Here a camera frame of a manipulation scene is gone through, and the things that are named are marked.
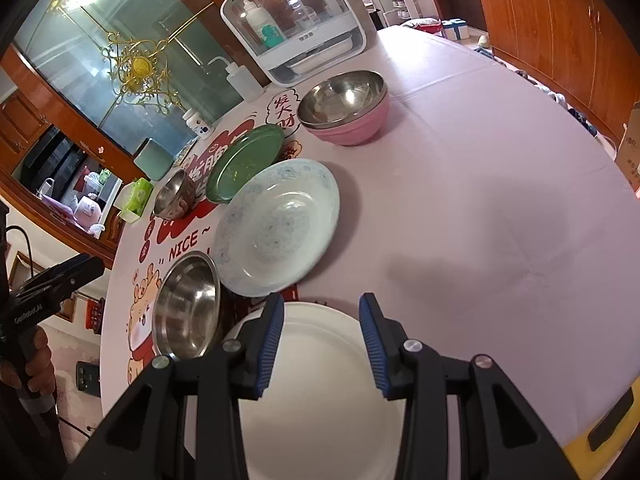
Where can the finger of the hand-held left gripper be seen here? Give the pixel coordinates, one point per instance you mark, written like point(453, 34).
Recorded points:
point(80, 270)

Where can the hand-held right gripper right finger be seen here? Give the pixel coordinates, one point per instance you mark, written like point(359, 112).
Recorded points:
point(372, 340)

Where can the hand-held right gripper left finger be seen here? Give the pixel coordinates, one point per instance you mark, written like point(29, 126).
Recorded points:
point(272, 340)

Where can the plain white plate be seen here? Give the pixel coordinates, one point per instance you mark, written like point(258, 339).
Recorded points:
point(320, 360)

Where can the large steel bowl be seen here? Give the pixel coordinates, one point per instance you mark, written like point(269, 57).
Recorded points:
point(187, 300)

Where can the blue patterned deep plate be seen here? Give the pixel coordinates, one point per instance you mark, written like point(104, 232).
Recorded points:
point(280, 225)

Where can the small steel bowl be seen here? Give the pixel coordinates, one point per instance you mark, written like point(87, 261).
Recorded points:
point(172, 192)

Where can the green plate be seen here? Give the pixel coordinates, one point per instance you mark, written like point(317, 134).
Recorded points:
point(240, 160)

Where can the pink bowl with steel lining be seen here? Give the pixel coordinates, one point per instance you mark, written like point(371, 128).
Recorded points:
point(350, 127)

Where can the person's left hand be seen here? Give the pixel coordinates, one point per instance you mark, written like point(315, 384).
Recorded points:
point(42, 365)

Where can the pink kitchen appliance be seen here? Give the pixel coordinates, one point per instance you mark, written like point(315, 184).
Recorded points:
point(89, 212)

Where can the green tissue box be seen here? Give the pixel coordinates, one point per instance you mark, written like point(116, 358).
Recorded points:
point(137, 200)

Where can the mint green canister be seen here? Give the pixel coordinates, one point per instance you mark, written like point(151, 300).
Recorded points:
point(152, 160)

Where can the white pill bottle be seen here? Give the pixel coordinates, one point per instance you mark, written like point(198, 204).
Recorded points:
point(200, 125)

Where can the glass sliding door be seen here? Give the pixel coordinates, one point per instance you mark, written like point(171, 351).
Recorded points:
point(75, 60)

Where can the yellow stool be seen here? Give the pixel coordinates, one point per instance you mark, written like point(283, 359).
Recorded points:
point(580, 455)

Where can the translucent squeeze bottle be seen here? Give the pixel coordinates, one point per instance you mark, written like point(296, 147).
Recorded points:
point(245, 82)

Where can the white countertop sterilizer cabinet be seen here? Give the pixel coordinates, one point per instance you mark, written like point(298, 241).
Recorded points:
point(320, 60)

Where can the white bottle with green label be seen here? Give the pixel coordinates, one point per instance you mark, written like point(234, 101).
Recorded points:
point(262, 25)

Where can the blue and white box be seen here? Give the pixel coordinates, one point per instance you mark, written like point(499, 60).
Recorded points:
point(455, 30)

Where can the cardboard box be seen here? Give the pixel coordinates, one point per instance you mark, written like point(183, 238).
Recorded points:
point(631, 145)

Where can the clear plastic bottle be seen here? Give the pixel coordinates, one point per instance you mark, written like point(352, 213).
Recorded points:
point(302, 16)

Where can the brown wooden wall cabinets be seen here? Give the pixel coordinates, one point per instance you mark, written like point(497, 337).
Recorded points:
point(550, 25)

